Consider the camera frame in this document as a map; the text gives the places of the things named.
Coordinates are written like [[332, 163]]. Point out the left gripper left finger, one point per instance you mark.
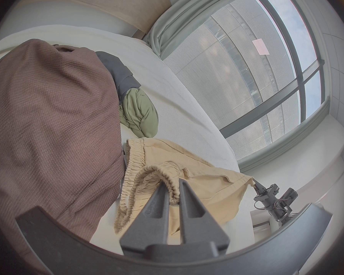
[[149, 225]]

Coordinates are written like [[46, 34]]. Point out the green garment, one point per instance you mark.
[[140, 113]]

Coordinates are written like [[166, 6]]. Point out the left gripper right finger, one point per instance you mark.
[[197, 222]]

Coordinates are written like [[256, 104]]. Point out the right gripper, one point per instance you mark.
[[268, 203]]

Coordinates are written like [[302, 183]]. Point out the tan shorts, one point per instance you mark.
[[212, 182]]

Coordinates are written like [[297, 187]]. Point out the grey-green curtain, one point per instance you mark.
[[189, 7]]

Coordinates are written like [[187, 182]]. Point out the black garment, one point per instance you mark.
[[120, 70]]

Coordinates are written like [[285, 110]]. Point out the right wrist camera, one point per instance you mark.
[[273, 188]]

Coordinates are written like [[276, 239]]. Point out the window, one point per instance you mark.
[[232, 67]]

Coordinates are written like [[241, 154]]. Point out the brown garment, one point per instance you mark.
[[46, 125]]

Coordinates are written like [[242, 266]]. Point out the bed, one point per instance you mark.
[[175, 96]]

